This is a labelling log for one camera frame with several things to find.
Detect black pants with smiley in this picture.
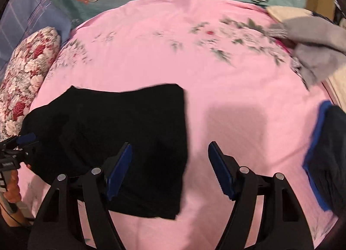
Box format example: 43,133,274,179
20,84,188,220

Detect person's left hand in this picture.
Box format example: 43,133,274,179
4,170,22,204

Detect folded navy blue garment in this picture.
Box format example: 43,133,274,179
303,101,345,216

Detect red floral pillow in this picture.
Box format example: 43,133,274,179
1,27,61,141

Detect blue plaid pillow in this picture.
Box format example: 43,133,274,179
1,0,71,78

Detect pink floral bed sheet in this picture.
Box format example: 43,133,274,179
32,0,336,249

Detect grey garment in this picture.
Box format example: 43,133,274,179
266,16,345,88

